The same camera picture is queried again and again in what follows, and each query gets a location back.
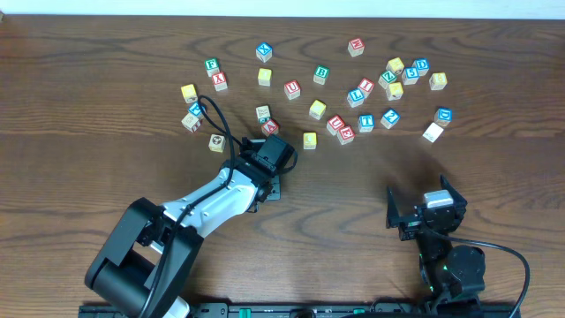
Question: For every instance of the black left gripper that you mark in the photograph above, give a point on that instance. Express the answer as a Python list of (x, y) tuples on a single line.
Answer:
[(274, 191)]

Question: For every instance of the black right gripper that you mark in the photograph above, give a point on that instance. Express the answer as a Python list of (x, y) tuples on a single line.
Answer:
[(415, 218)]

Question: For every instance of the yellow o block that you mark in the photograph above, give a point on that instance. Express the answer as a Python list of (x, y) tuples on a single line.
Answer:
[(317, 109), (309, 140), (264, 77)]

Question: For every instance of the green B block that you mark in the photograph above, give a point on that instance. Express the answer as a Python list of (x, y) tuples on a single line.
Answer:
[(321, 74)]

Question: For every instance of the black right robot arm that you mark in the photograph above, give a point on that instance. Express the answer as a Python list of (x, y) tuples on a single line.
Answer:
[(455, 274)]

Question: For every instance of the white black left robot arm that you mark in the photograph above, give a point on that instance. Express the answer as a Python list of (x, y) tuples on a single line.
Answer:
[(142, 267)]

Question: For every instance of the red A block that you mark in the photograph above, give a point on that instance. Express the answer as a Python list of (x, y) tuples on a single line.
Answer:
[(270, 127)]

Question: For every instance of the wooden block flower picture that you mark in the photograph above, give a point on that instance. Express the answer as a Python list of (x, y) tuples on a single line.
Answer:
[(217, 143)]

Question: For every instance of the wooden block green edge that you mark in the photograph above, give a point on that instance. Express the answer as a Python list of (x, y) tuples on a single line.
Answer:
[(263, 114)]

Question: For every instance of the plain wooden tilted block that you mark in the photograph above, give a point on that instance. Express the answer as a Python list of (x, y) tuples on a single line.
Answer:
[(433, 132)]

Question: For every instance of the wooden block red edge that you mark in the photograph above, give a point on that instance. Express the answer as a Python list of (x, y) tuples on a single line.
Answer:
[(191, 123)]

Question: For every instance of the red U block upper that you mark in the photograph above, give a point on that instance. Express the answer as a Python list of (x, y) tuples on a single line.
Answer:
[(292, 89)]

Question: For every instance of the red u block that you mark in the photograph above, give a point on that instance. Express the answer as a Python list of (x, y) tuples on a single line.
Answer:
[(292, 89), (334, 124)]

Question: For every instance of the blue P block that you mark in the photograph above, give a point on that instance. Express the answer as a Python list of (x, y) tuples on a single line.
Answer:
[(196, 110)]

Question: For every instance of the red U block lower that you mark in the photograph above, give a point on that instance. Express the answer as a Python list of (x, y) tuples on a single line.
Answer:
[(334, 124)]

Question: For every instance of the red E block lower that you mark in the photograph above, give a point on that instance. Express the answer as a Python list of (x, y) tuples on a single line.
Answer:
[(345, 135)]

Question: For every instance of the red e block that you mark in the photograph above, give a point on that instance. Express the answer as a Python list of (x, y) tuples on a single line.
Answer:
[(356, 47), (345, 135)]

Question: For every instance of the blue D block right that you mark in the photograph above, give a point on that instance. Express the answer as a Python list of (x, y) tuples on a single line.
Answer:
[(443, 117)]

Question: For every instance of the blue d block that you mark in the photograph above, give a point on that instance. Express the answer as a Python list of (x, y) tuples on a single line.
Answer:
[(443, 117), (422, 66)]

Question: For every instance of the blue 2 block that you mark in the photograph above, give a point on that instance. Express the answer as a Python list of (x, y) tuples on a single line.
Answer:
[(390, 118)]

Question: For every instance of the yellow block far left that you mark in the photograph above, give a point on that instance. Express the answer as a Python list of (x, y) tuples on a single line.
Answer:
[(189, 93)]

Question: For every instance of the blue T block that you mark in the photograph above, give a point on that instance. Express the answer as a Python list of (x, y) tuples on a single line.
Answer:
[(366, 123)]

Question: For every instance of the green F block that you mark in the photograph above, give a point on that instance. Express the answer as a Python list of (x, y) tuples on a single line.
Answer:
[(212, 66)]

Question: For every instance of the blue X block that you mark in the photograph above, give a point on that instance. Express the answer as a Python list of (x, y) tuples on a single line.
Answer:
[(264, 52)]

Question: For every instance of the blue L block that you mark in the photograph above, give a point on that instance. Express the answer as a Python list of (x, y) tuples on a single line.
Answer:
[(355, 98)]

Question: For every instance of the yellow block with hammer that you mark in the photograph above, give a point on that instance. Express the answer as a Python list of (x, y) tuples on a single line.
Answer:
[(394, 91)]

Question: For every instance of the yellow 8 block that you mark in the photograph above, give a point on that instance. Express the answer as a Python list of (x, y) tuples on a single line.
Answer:
[(438, 81)]

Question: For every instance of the red I block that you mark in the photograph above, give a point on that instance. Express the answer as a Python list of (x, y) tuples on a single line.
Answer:
[(366, 86)]

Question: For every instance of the blue 5 block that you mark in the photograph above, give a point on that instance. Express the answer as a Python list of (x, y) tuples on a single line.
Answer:
[(410, 76)]

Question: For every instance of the green Z block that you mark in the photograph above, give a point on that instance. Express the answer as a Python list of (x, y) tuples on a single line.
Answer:
[(387, 78)]

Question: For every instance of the blue D block upper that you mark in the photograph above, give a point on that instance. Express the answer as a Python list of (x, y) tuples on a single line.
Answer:
[(422, 66)]

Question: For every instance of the yellow block top right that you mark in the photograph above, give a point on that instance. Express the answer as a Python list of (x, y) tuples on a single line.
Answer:
[(395, 65)]

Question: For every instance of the red E block top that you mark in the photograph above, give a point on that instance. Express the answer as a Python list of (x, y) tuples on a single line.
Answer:
[(356, 47)]

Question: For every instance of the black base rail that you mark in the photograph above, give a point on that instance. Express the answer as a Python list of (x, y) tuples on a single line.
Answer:
[(381, 309)]

